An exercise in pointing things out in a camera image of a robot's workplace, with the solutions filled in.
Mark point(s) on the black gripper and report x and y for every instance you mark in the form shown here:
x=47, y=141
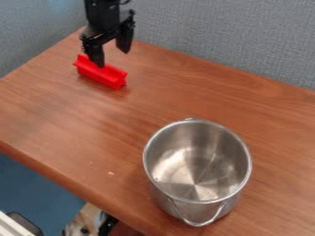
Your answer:
x=109, y=23

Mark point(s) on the red plastic block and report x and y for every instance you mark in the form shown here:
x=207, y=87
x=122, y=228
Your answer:
x=109, y=75

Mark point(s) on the metal pot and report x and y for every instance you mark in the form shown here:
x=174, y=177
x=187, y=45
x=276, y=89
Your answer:
x=198, y=164

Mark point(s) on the grey device under table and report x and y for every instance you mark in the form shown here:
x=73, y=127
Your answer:
x=17, y=225

